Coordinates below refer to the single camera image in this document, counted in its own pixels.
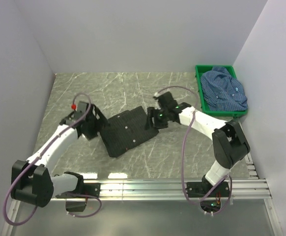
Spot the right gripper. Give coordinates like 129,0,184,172
145,107,170,130

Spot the black pinstripe long sleeve shirt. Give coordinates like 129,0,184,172
99,106,159,158

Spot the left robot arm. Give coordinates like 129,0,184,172
10,101,108,207

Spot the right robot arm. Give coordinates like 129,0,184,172
145,92,250,197

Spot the blue checked long sleeve shirt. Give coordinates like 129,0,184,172
200,66,248,112

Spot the green plastic bin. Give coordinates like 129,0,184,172
195,65,248,117

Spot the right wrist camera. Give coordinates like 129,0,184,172
153,92,161,109

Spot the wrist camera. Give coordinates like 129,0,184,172
71,104,78,111
153,92,161,109

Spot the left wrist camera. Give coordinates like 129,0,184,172
71,104,78,111

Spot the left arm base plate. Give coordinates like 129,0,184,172
55,183,101,213

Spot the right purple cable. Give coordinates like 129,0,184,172
155,86,232,213

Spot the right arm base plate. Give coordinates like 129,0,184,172
185,181,233,216

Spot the aluminium mounting rail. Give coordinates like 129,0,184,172
2,153,283,236

